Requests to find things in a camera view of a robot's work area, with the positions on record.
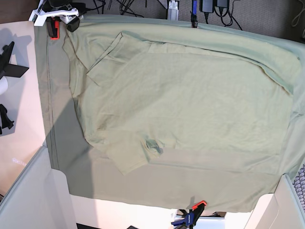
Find black stand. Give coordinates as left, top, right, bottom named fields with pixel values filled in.
left=0, top=104, right=14, bottom=135
left=0, top=42, right=29, bottom=79

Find black stand lower left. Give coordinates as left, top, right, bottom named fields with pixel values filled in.
left=0, top=104, right=14, bottom=135

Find black stand upper left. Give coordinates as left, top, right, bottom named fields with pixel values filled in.
left=0, top=42, right=29, bottom=79

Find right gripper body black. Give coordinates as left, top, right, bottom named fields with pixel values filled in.
left=41, top=0, right=80, bottom=25

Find silver aluminium post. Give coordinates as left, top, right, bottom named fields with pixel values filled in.
left=167, top=0, right=179, bottom=21

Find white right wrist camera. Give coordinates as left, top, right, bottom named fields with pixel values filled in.
left=28, top=9, right=50, bottom=27

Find blue orange clamp bottom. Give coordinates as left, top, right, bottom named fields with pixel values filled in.
left=171, top=200, right=207, bottom=229

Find orange black clamp left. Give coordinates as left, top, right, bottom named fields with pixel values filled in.
left=46, top=18, right=60, bottom=40

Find light green T-shirt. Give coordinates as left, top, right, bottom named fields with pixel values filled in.
left=63, top=24, right=302, bottom=176

